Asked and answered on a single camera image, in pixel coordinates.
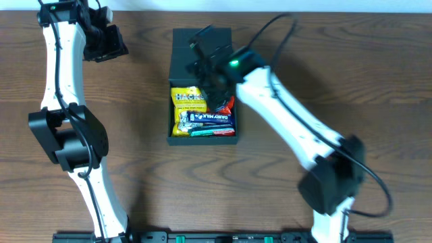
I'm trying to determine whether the red Hacks candy bag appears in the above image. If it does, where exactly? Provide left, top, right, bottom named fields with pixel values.
left=205, top=94, right=236, bottom=137

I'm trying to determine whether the yellow candy bag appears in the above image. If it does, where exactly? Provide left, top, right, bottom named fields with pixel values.
left=171, top=86, right=207, bottom=137

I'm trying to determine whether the black gift box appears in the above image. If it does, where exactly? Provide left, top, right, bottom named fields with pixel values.
left=167, top=28, right=239, bottom=146

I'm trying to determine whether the blue chocolate bar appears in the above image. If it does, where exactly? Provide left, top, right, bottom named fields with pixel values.
left=186, top=111, right=234, bottom=125

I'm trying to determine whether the green candy bar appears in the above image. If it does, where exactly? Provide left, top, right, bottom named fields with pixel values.
left=189, top=125, right=236, bottom=137

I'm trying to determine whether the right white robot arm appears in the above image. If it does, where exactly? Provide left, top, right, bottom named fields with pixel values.
left=188, top=26, right=365, bottom=242

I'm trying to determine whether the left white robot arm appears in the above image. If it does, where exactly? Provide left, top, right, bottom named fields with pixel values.
left=28, top=0, right=134, bottom=242

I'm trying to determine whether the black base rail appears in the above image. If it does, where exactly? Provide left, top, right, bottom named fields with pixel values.
left=52, top=231, right=394, bottom=243

